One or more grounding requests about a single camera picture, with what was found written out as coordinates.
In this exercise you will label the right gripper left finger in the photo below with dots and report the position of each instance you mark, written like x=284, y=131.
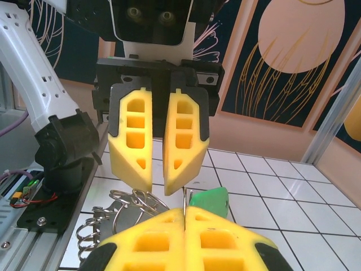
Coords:
x=158, y=237

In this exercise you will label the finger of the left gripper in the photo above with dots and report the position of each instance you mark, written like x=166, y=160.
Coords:
x=186, y=158
x=132, y=166

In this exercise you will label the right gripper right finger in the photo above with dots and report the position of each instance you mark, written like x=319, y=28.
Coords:
x=220, y=240

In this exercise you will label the silver keyring bunch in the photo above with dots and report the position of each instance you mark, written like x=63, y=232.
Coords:
x=132, y=219

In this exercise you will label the green-headed key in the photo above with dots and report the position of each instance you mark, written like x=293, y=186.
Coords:
x=210, y=201

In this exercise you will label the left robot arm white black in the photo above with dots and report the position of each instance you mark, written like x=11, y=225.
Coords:
x=34, y=70

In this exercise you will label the small green circuit board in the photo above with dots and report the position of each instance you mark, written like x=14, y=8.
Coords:
x=31, y=185

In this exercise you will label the yellow power connector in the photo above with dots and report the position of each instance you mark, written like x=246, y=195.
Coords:
x=16, y=198

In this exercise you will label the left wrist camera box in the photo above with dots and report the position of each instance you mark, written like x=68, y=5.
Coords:
x=158, y=53

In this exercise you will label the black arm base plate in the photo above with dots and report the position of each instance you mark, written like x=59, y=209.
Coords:
x=56, y=214

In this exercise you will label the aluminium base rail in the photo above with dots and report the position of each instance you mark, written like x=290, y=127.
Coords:
x=28, y=248

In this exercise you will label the aluminium frame post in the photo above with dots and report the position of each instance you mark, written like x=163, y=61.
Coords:
x=332, y=127

